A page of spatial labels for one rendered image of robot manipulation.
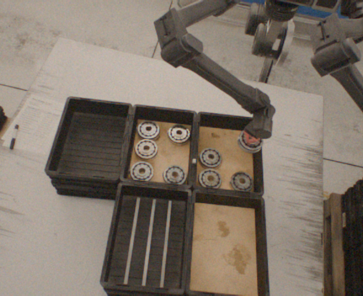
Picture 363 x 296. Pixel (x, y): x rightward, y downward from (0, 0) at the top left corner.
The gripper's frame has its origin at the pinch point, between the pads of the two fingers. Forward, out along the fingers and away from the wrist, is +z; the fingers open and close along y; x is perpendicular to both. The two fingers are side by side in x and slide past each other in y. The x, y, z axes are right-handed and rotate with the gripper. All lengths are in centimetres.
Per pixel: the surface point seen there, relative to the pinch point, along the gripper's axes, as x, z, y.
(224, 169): 2.3, 22.3, -7.8
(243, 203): -14.5, 18.3, -16.3
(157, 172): 22.4, 23.2, -30.7
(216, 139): 15.6, 22.5, 2.4
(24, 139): 84, 38, -60
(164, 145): 30.0, 23.3, -18.5
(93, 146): 52, 24, -42
